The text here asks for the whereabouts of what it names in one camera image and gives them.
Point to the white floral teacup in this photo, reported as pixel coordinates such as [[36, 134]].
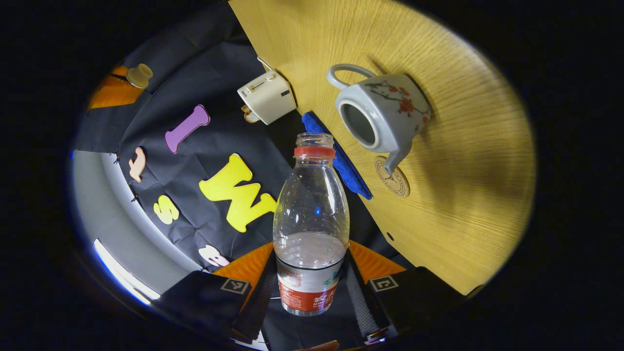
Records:
[[395, 114]]

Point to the toast slice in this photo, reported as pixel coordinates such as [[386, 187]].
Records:
[[250, 116]]

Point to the round cork coaster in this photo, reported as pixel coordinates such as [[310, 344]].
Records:
[[399, 183]]

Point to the clear plastic water bottle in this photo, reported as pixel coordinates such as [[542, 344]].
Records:
[[310, 253]]

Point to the black backdrop cloth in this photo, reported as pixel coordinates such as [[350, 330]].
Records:
[[209, 97]]

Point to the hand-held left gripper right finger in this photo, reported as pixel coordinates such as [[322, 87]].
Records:
[[360, 302]]

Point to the blue folded towel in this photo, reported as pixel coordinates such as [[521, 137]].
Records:
[[348, 170]]

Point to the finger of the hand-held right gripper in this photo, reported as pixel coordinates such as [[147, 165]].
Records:
[[109, 92]]

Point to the white toaster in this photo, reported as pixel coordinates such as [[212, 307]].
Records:
[[268, 97]]

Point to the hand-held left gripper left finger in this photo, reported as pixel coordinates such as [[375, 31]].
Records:
[[258, 302]]

